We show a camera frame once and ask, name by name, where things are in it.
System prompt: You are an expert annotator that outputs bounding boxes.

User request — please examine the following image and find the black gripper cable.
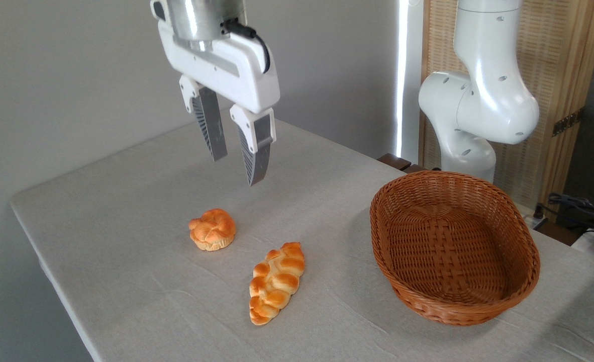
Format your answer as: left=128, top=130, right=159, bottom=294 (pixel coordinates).
left=221, top=18, right=271, bottom=75

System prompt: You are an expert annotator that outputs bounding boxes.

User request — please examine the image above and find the long braided bread loaf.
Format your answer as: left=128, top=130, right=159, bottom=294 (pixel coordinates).
left=249, top=242, right=306, bottom=326

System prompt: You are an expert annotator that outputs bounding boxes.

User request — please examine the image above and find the dark wooden furniture piece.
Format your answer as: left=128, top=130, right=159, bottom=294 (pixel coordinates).
left=377, top=153, right=428, bottom=174

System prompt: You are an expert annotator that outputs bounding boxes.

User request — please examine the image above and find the grey tablecloth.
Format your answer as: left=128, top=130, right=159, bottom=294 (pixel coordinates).
left=10, top=106, right=594, bottom=362

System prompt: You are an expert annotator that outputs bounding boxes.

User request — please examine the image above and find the wooden bamboo folding screen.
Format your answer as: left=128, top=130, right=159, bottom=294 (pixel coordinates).
left=420, top=0, right=594, bottom=209

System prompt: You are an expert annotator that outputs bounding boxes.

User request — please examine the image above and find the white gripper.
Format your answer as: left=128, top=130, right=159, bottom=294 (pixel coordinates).
left=150, top=0, right=281, bottom=187

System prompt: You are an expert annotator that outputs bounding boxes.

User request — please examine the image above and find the black cable bundle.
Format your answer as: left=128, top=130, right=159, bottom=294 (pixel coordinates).
left=534, top=192, right=594, bottom=237

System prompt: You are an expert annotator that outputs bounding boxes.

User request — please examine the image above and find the metal screen hinge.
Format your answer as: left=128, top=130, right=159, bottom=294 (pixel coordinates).
left=552, top=108, right=584, bottom=137

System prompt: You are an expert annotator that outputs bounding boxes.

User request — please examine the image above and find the brown oval wicker basket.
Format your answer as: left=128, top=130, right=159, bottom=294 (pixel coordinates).
left=369, top=170, right=541, bottom=326

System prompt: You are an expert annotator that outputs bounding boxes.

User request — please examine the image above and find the round knotted bread roll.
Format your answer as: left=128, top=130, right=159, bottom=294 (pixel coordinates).
left=188, top=208, right=237, bottom=251

